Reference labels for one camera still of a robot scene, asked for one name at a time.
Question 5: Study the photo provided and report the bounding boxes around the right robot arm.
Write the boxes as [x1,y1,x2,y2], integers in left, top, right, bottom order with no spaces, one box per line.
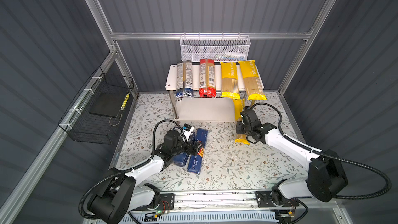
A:
[236,107,348,206]

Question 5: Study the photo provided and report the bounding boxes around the aluminium frame profile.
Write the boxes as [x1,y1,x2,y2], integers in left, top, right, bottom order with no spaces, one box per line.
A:
[0,0,352,224]

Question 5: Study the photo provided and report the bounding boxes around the yellow Pastatime spaghetti bag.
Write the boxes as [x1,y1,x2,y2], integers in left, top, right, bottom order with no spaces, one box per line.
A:
[238,60,267,101]
[220,62,240,100]

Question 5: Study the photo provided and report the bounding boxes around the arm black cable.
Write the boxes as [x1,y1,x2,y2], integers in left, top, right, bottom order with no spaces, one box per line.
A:
[77,119,187,220]
[250,102,392,200]

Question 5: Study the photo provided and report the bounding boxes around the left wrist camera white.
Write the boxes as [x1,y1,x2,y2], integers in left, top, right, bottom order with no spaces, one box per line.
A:
[182,124,195,141]

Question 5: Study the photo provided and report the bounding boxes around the white wire mesh basket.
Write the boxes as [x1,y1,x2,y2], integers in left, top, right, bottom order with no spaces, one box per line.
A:
[179,34,251,63]

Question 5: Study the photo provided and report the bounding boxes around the white two-tier shelf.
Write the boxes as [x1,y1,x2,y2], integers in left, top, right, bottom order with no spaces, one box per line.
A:
[165,64,245,122]

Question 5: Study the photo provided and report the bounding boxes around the red spaghetti bag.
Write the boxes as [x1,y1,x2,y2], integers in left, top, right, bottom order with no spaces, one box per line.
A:
[199,59,217,98]

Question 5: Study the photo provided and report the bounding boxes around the slim blue Barilla spaghetti box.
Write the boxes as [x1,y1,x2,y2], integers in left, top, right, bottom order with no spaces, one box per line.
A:
[187,129,208,174]

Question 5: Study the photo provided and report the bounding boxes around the tubes in white basket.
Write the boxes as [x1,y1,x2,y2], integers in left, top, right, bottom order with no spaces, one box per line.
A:
[215,52,247,61]

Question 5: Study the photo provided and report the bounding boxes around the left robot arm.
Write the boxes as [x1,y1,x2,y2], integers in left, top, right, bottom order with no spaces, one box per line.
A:
[78,130,204,224]

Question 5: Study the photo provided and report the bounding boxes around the black wire basket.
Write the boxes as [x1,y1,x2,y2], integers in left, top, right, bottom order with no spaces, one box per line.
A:
[59,69,135,145]

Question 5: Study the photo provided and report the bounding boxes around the large blue Barilla box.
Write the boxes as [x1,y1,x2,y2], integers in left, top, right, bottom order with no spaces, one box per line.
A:
[172,132,195,168]

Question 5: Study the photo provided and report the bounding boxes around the dark blue spaghetti bag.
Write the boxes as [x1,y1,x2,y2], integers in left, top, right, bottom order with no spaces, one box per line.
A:
[176,60,194,98]

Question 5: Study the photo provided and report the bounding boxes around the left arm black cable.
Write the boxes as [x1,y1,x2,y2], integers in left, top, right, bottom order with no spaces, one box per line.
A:
[77,119,187,220]

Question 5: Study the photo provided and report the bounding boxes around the floral patterned table mat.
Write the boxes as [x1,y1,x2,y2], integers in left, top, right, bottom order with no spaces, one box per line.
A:
[113,93,307,191]

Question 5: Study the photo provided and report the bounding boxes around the yellow marker in basket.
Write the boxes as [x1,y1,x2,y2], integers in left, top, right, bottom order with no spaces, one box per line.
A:
[120,92,130,111]

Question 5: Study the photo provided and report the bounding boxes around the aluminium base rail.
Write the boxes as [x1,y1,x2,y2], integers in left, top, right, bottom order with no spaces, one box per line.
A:
[133,188,340,224]

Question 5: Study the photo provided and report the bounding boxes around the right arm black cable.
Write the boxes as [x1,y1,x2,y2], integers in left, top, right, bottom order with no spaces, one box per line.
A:
[250,102,392,200]

